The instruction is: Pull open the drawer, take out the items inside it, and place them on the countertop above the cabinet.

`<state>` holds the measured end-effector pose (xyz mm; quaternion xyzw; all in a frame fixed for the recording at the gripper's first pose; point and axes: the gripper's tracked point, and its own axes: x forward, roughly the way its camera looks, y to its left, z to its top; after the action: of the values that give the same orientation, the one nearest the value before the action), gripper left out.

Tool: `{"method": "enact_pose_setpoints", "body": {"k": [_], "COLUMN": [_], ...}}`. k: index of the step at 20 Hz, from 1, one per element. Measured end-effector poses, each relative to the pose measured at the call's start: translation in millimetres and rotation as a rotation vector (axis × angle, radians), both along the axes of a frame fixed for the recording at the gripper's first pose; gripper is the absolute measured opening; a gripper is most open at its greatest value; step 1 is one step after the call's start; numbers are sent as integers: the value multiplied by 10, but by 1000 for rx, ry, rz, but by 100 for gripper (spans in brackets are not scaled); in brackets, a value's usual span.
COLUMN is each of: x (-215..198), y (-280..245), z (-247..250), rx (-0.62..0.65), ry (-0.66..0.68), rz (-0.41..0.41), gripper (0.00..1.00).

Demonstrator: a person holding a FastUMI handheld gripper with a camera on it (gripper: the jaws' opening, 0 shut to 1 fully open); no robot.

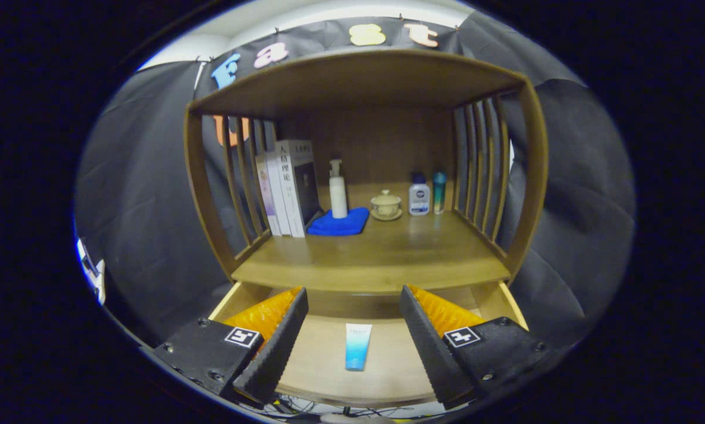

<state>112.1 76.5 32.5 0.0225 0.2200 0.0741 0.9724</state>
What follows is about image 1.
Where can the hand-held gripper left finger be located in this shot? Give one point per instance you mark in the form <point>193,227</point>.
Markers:
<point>278,347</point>

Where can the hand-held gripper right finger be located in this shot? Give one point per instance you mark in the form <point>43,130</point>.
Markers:
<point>432,347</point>

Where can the wooden drawer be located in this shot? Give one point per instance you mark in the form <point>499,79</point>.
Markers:
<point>328,353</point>

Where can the blue white cosmetic tube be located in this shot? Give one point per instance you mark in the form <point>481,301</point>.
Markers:
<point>358,347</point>

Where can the wooden countertop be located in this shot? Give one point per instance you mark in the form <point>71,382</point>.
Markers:
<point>387,253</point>

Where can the wooden cabinet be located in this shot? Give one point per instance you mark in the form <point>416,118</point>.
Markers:
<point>358,76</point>

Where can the blue cloth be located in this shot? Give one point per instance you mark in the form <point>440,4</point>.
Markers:
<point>340,225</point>

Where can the white lotion bottle blue cap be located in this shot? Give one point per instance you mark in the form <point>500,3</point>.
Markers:
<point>419,200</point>

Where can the lidded ceramic tea bowl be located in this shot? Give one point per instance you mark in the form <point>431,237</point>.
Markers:
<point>386,206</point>

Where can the teal bottle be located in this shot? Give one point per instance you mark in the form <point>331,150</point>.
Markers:
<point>439,194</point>

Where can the white pump bottle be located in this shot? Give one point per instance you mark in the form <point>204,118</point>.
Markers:
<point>338,200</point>

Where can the white book with dark cover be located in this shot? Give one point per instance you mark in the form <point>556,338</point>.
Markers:
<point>290,188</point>

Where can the lilac book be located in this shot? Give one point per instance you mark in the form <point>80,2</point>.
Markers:
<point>265,188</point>

